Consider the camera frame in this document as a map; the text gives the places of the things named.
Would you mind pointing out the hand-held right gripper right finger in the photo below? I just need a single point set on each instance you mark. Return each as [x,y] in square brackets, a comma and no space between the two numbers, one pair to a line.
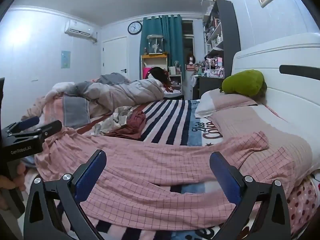
[222,175]

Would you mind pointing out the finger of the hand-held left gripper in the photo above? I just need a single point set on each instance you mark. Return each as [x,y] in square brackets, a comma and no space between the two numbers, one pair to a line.
[52,126]
[27,122]

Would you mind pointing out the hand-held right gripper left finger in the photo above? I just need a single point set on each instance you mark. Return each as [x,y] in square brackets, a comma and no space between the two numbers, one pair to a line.
[92,175]

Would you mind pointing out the pink checked shirt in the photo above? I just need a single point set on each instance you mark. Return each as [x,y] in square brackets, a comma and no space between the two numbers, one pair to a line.
[150,167]

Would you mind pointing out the person's left hand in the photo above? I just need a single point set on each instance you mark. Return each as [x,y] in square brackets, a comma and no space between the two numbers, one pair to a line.
[7,181]

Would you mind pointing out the beige patterned cloth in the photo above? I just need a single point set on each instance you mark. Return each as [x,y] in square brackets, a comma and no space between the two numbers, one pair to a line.
[112,121]

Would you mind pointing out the long pink pillow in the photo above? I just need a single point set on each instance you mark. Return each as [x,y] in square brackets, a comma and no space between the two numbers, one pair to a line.
[250,122]

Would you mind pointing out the dark red garment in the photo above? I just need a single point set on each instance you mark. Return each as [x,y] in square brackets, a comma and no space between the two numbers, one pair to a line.
[136,122]

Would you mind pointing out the white folded cloth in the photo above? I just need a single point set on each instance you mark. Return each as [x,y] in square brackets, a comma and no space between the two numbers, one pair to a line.
[225,100]

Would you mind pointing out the grey and pink quilt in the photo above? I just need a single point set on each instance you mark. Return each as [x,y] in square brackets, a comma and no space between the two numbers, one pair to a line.
[120,92]

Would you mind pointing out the pink dotted mattress cover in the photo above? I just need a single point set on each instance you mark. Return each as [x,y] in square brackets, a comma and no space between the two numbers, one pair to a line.
[305,202]

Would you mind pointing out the dark desk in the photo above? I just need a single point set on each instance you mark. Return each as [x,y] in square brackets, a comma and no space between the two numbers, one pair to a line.
[210,85]

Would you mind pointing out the white door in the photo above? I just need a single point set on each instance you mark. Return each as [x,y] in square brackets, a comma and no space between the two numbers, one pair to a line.
[115,55]

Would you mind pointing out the green plush pillow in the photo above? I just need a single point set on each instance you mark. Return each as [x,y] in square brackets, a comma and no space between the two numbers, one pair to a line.
[245,82]

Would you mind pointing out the white headboard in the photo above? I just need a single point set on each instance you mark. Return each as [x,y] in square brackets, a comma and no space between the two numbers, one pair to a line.
[287,105]

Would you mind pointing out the white air conditioner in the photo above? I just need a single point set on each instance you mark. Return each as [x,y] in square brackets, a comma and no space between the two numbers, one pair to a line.
[78,27]

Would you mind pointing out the row of cosmetic bottles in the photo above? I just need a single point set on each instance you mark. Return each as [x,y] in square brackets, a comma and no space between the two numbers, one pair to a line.
[212,70]

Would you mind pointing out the small white shelf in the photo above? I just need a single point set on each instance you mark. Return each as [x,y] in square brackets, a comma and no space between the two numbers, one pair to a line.
[175,77]

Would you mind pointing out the dark hairy object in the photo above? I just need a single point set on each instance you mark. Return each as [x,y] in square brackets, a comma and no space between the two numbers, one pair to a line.
[160,76]

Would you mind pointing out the mannequin head with wig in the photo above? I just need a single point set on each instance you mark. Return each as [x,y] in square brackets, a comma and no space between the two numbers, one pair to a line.
[191,58]

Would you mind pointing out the yellow and white shelf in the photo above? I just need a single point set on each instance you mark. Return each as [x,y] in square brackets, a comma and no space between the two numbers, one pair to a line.
[154,56]

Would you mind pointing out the glass display case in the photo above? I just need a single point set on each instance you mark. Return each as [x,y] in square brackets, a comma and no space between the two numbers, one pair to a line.
[155,45]

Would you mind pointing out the window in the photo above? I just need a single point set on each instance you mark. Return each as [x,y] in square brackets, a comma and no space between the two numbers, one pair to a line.
[188,40]

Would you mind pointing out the dark tall shelf unit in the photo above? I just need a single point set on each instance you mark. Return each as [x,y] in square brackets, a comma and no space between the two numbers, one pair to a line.
[230,30]

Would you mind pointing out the light green wall poster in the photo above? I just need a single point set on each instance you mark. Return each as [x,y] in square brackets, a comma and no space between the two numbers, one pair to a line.
[65,59]

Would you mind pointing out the round wall clock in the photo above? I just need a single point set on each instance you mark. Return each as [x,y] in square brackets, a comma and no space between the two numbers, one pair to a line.
[134,27]

